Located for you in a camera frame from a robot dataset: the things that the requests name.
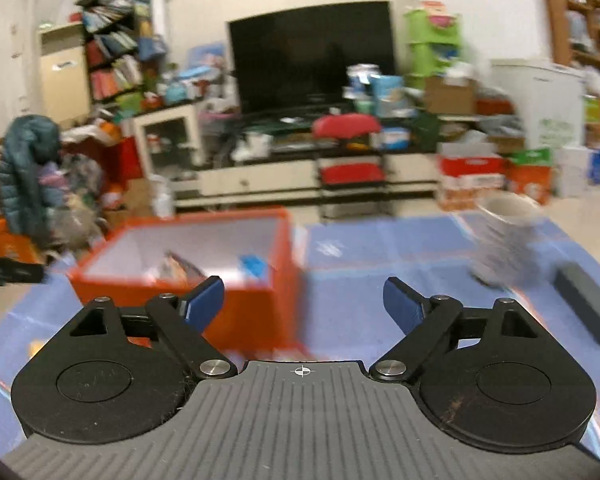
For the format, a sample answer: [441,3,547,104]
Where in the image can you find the green plastic storage shelf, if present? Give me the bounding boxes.
[404,0,463,89]

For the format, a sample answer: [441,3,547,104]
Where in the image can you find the brown cardboard box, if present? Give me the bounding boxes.
[424,77,476,116]

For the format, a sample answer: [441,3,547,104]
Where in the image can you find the dark grey rectangular block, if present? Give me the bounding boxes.
[553,262,600,345]

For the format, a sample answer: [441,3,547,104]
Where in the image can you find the white low tv stand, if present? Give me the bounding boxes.
[170,153,439,209]

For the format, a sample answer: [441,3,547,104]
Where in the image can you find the red white cardboard carton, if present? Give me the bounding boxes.
[436,142,505,211]

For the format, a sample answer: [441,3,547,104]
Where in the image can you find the red folding chair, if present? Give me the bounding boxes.
[311,112,396,221]

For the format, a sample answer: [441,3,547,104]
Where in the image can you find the white cat pattern mug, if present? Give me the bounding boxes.
[470,191,544,288]

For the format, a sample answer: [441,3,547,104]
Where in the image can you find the blue snack packet in box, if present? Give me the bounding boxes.
[239,255,270,282]

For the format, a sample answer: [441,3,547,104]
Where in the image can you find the dark green puffer jacket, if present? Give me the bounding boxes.
[0,114,61,247]

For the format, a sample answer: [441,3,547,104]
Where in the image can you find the silver snack packet in box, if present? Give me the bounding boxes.
[154,252,206,284]

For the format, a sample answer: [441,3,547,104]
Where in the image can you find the blue plaid tablecloth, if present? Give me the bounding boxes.
[0,214,600,456]

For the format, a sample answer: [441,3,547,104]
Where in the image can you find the orange cardboard storage box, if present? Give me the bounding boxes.
[69,207,301,356]

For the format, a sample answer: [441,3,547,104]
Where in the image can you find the white glass door cabinet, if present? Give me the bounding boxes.
[133,102,207,181]

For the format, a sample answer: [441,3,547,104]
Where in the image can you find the black flat screen television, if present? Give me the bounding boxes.
[228,1,396,115]

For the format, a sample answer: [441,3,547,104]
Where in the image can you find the black bookshelf with books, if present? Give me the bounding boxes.
[76,0,166,117]

